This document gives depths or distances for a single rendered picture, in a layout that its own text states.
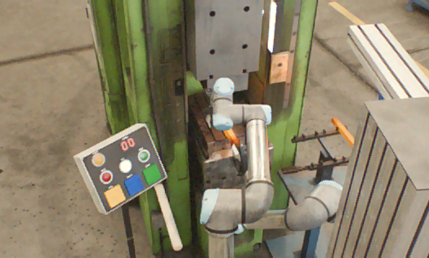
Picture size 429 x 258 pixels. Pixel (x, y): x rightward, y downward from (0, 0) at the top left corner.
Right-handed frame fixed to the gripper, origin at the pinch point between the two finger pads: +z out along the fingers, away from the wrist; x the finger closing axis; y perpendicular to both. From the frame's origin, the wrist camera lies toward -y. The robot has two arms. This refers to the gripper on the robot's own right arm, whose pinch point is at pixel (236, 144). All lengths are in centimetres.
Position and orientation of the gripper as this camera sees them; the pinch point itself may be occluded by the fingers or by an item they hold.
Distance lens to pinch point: 244.3
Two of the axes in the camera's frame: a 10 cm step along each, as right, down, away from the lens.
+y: 0.1, 7.8, 6.3
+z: -3.0, -6.0, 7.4
